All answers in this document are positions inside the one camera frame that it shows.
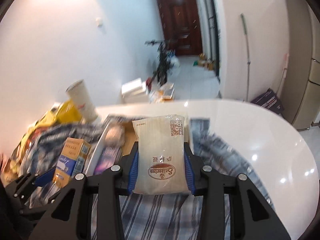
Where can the cardboard tray box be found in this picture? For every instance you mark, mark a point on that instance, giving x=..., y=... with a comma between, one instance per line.
x=130, y=140

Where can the white foam boxes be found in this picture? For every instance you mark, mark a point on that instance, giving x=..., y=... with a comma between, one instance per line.
x=135, y=91

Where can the dark red entrance door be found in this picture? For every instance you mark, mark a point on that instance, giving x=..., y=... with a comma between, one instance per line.
x=181, y=26

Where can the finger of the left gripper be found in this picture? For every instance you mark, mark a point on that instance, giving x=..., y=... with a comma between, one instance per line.
x=45, y=178

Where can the black box on floor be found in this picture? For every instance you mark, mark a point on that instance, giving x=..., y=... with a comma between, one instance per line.
x=269, y=100

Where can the white tissue packet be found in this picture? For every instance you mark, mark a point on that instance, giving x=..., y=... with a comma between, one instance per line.
x=161, y=168

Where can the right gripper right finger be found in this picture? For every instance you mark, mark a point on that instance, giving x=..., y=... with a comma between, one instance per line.
x=251, y=216

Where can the black bicycle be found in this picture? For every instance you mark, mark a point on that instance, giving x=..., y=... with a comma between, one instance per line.
x=164, y=65

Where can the white plastic bag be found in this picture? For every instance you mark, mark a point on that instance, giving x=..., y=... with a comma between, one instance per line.
x=174, y=62

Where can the beige makeup sponge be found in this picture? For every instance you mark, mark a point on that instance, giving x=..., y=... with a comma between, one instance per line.
x=115, y=136

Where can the yellow blue cigarette pack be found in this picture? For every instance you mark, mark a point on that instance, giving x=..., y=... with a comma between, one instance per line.
x=71, y=161

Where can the pink white stick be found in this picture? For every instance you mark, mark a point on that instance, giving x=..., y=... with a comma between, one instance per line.
x=283, y=74

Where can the black glass sliding door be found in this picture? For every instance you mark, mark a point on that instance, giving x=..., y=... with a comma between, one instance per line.
x=214, y=33

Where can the white wall switch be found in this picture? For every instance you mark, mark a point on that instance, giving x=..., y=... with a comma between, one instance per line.
x=99, y=21

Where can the yellow plastic container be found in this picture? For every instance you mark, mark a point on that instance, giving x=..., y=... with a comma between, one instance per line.
x=68, y=113

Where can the gold refrigerator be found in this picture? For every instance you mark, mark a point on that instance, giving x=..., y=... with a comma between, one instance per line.
x=300, y=94

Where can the yellow snack bag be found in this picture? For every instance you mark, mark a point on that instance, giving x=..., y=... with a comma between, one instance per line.
x=48, y=120

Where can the blue plaid shirt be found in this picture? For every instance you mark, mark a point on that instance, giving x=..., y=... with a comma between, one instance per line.
x=170, y=216

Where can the dark blue purple box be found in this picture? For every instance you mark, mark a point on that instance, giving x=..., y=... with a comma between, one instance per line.
x=109, y=157

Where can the cardboard boxes on floor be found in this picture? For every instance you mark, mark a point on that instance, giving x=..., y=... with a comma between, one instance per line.
x=205, y=62

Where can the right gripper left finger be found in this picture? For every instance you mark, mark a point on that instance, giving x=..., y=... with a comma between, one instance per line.
x=69, y=216

